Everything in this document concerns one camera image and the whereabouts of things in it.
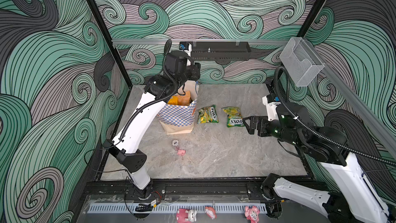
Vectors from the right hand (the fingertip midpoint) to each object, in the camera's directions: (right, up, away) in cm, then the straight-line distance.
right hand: (252, 120), depth 59 cm
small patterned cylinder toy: (-34, -16, +24) cm, 44 cm away
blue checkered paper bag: (-32, -3, +25) cm, 41 cm away
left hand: (-22, +24, +6) cm, 33 cm away
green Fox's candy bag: (-14, -2, +38) cm, 41 cm away
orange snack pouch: (-30, +7, +37) cm, 48 cm away
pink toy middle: (-16, -40, +5) cm, 43 cm away
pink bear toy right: (+2, -41, +5) cm, 41 cm away
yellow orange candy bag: (-36, +8, +30) cm, 47 cm away
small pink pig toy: (-30, -21, +24) cm, 44 cm away
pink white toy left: (-28, -43, +7) cm, 52 cm away
